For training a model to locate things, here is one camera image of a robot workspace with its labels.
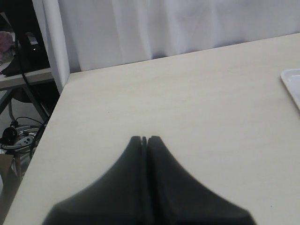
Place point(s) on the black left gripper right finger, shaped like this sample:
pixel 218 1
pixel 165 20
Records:
pixel 180 199

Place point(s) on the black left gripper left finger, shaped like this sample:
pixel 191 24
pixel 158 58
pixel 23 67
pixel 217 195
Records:
pixel 119 197

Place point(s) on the white backdrop curtain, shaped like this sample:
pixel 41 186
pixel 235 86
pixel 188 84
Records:
pixel 105 33

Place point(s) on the black device on side table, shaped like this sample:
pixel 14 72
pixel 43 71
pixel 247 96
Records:
pixel 33 53

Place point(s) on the white rectangular tray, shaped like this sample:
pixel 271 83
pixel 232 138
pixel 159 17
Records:
pixel 291 80

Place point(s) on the pink crumpled cloth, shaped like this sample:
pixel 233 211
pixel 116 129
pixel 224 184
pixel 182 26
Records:
pixel 6 50

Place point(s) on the white corner post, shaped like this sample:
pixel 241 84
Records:
pixel 50 22

